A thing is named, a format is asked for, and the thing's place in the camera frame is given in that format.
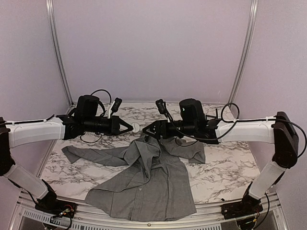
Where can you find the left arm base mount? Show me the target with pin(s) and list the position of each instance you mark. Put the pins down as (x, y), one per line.
(55, 206)

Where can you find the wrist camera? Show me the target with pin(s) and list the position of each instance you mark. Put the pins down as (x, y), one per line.
(161, 105)
(113, 108)

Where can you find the left aluminium frame post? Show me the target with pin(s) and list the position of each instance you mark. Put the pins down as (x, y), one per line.
(59, 60)

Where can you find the aluminium frame post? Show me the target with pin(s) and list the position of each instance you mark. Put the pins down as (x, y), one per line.
(252, 17)
(59, 60)

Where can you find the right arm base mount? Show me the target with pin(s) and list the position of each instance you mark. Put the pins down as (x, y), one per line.
(247, 206)

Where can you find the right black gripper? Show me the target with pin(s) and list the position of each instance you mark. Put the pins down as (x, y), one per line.
(158, 124)

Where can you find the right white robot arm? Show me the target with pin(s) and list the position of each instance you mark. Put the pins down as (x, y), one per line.
(277, 130)

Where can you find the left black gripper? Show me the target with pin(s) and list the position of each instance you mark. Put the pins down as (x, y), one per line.
(114, 126)

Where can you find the right aluminium frame post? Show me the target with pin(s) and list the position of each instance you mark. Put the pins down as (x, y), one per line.
(252, 17)

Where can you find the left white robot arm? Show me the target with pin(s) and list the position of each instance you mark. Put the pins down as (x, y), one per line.
(89, 115)

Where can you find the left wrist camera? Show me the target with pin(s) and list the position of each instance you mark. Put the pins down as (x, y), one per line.
(113, 108)

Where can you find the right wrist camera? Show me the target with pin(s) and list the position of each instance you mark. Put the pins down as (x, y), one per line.
(161, 105)

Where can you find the grey button-up shirt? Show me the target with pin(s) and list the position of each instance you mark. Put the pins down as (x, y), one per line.
(154, 174)

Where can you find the front aluminium rail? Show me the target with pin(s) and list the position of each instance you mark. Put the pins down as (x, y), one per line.
(206, 217)

